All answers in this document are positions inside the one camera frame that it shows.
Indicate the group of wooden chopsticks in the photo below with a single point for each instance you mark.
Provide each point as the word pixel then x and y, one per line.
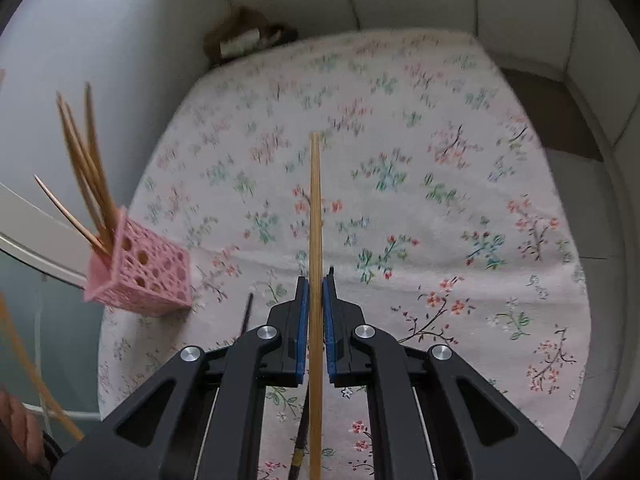
pixel 80 165

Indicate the floral tablecloth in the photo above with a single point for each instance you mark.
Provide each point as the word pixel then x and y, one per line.
pixel 400 210

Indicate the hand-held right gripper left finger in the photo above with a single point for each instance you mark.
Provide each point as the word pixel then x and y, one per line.
pixel 300 330

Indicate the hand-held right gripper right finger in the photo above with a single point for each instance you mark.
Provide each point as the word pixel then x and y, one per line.
pixel 327 330

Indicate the person's left hand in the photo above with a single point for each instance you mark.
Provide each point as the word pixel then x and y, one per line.
pixel 17 422

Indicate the pink perforated utensil holder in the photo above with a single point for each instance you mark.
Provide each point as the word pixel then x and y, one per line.
pixel 150 280

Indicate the frosted glass sliding door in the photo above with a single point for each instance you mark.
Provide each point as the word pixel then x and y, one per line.
pixel 30 255

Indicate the dark trash bin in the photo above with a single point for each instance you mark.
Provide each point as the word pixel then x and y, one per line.
pixel 282 34

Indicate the brown paper bag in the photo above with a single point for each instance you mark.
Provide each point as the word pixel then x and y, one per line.
pixel 235 35

